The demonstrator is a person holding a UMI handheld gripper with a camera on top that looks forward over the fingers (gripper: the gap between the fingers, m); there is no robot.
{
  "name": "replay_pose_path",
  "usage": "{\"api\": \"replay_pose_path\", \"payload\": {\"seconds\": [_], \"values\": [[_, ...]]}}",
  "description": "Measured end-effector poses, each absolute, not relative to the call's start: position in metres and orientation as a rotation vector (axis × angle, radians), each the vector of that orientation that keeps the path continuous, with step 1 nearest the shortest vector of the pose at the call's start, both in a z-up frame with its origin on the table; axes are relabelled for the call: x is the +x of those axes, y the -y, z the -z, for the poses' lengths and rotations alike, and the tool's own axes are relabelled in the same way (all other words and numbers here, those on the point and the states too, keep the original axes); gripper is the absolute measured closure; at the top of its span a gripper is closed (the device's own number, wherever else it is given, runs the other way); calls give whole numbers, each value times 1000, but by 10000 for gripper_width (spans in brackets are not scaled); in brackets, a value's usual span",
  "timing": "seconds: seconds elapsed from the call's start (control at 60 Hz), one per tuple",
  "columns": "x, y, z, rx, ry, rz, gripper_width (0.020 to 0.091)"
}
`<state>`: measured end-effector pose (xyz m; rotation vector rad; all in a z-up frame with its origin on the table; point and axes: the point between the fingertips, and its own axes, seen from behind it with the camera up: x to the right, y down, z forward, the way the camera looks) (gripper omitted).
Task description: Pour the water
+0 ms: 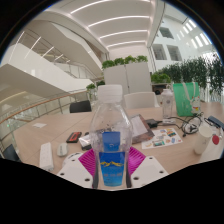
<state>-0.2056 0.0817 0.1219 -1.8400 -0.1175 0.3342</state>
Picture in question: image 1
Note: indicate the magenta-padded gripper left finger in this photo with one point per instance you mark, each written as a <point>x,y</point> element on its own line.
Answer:
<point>75,173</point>

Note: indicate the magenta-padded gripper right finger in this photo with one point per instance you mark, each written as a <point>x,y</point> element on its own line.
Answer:
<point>148,171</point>

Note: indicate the clear blue-label water bottle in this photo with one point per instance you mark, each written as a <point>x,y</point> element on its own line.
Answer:
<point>111,133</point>

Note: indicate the silver foil packet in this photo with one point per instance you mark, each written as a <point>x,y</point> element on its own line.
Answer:
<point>85,141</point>

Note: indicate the white power strip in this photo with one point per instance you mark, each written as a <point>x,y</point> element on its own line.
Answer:
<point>46,156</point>

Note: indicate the red and black phone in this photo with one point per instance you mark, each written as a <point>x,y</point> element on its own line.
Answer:
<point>74,137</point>

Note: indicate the colourful sticker sheet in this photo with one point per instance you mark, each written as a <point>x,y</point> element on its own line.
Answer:
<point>162,137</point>

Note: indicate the black power adapter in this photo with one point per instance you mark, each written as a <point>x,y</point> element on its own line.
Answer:
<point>151,123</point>

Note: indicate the white power adapter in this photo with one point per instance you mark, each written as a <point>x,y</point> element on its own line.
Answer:
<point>168,121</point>

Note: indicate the white paper note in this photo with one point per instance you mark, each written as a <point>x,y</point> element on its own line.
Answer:
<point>39,125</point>

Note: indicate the white cup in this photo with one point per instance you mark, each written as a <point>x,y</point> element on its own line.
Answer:
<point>203,140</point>

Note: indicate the black chair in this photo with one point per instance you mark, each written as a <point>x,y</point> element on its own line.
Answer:
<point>80,107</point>

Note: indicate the clear shaker bottle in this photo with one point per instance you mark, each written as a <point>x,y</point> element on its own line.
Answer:
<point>166,105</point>

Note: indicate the glass railing with wooden handrail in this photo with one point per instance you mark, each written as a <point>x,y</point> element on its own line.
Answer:
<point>43,108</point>

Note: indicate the green tote bag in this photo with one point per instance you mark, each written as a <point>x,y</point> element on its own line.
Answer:
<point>183,100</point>

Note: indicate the dark blue keyboard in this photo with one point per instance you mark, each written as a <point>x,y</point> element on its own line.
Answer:
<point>217,122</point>

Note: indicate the small potted plants group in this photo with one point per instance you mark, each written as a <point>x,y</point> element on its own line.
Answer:
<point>91,86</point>

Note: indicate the low planter with plants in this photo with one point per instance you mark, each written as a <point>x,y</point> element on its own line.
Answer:
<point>160,78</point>

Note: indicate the white cabinet with plants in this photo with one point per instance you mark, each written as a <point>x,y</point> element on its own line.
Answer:
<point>128,76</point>

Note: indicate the row of green hedge plants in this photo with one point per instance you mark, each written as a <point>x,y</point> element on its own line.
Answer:
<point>196,73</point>

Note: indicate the ceiling light strips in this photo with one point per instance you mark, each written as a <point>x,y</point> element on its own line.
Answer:
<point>123,33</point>

